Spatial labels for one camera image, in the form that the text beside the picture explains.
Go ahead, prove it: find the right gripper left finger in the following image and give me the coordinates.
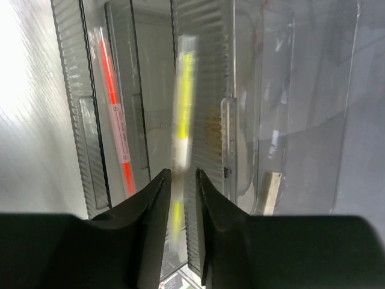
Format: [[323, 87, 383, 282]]
[[1, 169, 171, 288]]

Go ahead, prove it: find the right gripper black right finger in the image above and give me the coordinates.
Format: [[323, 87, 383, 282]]
[[196, 169, 384, 288]]

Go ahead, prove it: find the beige eraser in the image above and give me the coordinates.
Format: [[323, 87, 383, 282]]
[[262, 172, 282, 216]]

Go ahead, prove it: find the orange highlighter pen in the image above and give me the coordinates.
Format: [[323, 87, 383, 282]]
[[93, 26, 135, 197]]

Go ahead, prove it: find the clear plastic drawer cabinet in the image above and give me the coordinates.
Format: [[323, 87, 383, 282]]
[[51, 1, 361, 288]]

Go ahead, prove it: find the yellow highlighter pen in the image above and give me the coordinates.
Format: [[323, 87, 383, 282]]
[[170, 34, 198, 247]]

